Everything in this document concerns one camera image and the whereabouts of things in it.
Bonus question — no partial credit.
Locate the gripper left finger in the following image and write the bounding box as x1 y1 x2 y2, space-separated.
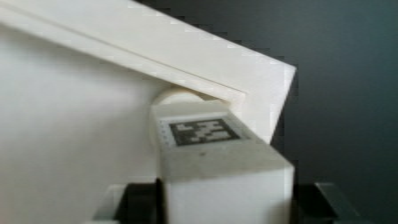
114 180 166 224

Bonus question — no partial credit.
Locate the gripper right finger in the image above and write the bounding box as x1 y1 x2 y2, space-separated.
290 182 363 224

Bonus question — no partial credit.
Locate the white table leg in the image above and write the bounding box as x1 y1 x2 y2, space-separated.
150 89 295 224

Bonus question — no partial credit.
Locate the white square tabletop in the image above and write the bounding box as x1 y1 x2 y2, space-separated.
0 0 295 224

